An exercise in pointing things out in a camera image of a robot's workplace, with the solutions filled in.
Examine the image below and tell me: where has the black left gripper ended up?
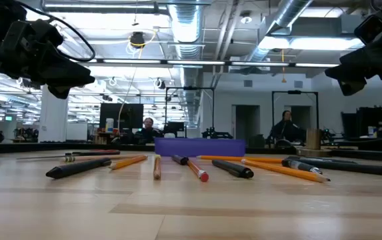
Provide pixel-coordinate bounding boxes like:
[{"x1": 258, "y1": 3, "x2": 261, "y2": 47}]
[{"x1": 0, "y1": 18, "x2": 96, "y2": 100}]

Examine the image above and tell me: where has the black marker pen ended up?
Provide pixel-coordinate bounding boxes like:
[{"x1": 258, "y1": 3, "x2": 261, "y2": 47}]
[
  {"x1": 211, "y1": 159, "x2": 255, "y2": 179},
  {"x1": 45, "y1": 157, "x2": 112, "y2": 179}
]

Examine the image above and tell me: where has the long slim black pen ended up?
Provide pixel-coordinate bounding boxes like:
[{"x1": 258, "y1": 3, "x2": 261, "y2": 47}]
[{"x1": 285, "y1": 155, "x2": 382, "y2": 176}]

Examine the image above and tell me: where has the black pen silver tip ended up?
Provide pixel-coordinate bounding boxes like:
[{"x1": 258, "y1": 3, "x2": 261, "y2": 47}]
[{"x1": 281, "y1": 159, "x2": 324, "y2": 175}]

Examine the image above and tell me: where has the orange pencil red eraser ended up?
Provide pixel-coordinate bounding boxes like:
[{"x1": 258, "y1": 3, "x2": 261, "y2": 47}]
[
  {"x1": 186, "y1": 159, "x2": 210, "y2": 183},
  {"x1": 109, "y1": 154, "x2": 149, "y2": 171},
  {"x1": 240, "y1": 159, "x2": 331, "y2": 183},
  {"x1": 196, "y1": 155, "x2": 285, "y2": 164}
]

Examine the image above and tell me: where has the orange pencil yellow eraser cap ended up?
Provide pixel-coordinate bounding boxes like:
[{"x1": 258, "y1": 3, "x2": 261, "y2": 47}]
[{"x1": 153, "y1": 154, "x2": 162, "y2": 181}]

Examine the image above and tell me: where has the black pen silver print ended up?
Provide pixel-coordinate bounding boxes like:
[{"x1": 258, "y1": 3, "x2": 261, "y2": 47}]
[{"x1": 171, "y1": 155, "x2": 189, "y2": 166}]

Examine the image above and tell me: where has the purple plastic supply box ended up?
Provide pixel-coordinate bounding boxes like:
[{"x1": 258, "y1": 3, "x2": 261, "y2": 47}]
[{"x1": 154, "y1": 137, "x2": 247, "y2": 158}]

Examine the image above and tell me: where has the white square pillar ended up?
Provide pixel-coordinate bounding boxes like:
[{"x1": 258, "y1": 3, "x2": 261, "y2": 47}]
[{"x1": 37, "y1": 83, "x2": 70, "y2": 143}]

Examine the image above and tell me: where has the bright ceiling light panel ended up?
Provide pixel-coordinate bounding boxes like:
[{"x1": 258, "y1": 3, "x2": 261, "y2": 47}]
[{"x1": 259, "y1": 35, "x2": 365, "y2": 51}]

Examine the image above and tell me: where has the black cabinet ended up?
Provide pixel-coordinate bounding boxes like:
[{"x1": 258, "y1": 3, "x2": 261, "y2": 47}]
[{"x1": 340, "y1": 106, "x2": 382, "y2": 139}]

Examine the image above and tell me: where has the large black monitor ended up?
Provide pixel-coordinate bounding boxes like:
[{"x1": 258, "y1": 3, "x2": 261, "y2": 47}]
[{"x1": 99, "y1": 103, "x2": 145, "y2": 131}]

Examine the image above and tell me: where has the person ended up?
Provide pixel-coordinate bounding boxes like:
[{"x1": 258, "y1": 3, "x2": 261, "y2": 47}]
[
  {"x1": 266, "y1": 110, "x2": 307, "y2": 145},
  {"x1": 133, "y1": 117, "x2": 163, "y2": 144}
]

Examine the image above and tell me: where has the small black monitor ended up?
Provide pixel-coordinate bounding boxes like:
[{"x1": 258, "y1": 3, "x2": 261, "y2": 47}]
[{"x1": 167, "y1": 121, "x2": 186, "y2": 133}]

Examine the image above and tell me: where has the long linear ceiling light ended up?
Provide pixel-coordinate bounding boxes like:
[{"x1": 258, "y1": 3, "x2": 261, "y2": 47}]
[{"x1": 77, "y1": 58, "x2": 341, "y2": 68}]

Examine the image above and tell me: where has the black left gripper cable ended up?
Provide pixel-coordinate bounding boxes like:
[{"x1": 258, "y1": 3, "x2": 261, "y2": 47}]
[{"x1": 9, "y1": 0, "x2": 97, "y2": 63}]

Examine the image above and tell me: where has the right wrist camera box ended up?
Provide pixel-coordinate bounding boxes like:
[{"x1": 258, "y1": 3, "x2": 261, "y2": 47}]
[{"x1": 353, "y1": 11, "x2": 382, "y2": 45}]

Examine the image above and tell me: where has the orange hanging cord pendant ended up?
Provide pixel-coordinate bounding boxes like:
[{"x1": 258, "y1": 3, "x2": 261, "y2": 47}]
[{"x1": 279, "y1": 48, "x2": 287, "y2": 84}]

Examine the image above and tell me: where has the black aluminium table frame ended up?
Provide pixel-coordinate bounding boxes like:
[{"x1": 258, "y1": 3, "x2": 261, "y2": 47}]
[{"x1": 0, "y1": 139, "x2": 382, "y2": 164}]

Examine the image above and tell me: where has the black ceiling device yellow cable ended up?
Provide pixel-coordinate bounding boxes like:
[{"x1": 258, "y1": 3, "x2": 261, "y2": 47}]
[{"x1": 129, "y1": 31, "x2": 146, "y2": 49}]

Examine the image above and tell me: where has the silver round ventilation duct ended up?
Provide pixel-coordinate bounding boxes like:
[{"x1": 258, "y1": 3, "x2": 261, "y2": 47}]
[
  {"x1": 167, "y1": 0, "x2": 205, "y2": 129},
  {"x1": 243, "y1": 0, "x2": 315, "y2": 64}
]

